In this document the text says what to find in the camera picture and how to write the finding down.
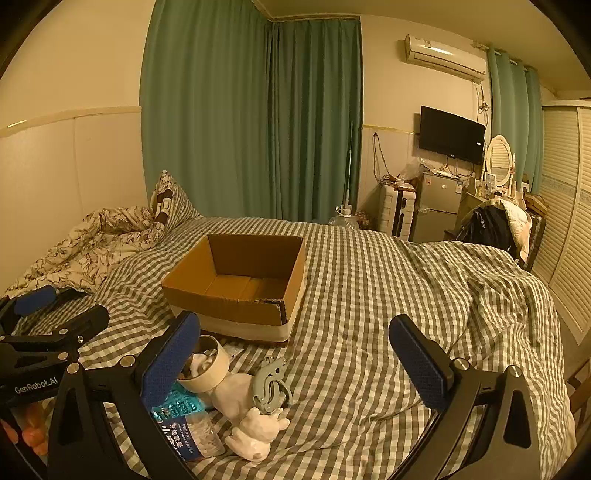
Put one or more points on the wooden chair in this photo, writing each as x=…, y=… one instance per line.
x=536, y=230

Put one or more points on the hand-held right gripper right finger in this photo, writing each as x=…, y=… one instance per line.
x=421, y=364

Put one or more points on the dressing table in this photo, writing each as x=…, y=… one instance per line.
x=471, y=205

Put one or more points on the white air conditioner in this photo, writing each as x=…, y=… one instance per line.
x=445, y=55

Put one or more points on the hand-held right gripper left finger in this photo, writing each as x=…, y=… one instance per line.
x=168, y=364

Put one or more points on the brown cardboard box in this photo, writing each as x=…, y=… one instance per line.
x=240, y=277

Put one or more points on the mop pole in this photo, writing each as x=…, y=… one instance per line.
x=349, y=166

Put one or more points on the grey-blue hair clip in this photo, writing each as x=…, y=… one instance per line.
x=270, y=385

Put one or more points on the white louvered wardrobe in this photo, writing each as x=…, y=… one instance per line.
x=568, y=207

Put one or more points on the person's left hand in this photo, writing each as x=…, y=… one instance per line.
x=34, y=434

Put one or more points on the silver small fridge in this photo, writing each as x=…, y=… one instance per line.
x=436, y=203

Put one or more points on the black wall television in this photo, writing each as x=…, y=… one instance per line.
x=450, y=134

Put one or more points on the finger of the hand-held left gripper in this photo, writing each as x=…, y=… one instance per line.
x=78, y=323
x=34, y=300

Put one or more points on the checked pillow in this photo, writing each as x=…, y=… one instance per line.
x=178, y=205

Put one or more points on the clear water bottle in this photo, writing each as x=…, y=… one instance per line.
x=344, y=219

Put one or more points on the blue blister pack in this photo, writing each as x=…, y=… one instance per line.
x=182, y=404

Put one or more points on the clear floss pick box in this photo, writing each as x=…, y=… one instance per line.
x=198, y=438

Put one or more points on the wide green curtain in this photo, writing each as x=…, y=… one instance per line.
x=240, y=115

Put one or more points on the floral patterned quilt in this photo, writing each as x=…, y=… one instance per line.
x=92, y=240

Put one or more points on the narrow green curtain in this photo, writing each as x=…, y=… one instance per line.
x=512, y=120

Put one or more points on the oval vanity mirror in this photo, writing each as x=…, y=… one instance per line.
x=499, y=159

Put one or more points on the white suitcase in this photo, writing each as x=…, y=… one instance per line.
x=395, y=210

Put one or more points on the clear plastic bag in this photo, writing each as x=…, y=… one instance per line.
x=413, y=170

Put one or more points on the cream padded jacket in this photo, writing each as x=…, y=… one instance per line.
x=517, y=221

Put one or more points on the white tape roll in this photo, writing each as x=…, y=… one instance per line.
x=217, y=364

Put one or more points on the white ceramic cat figurine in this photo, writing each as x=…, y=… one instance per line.
x=251, y=436

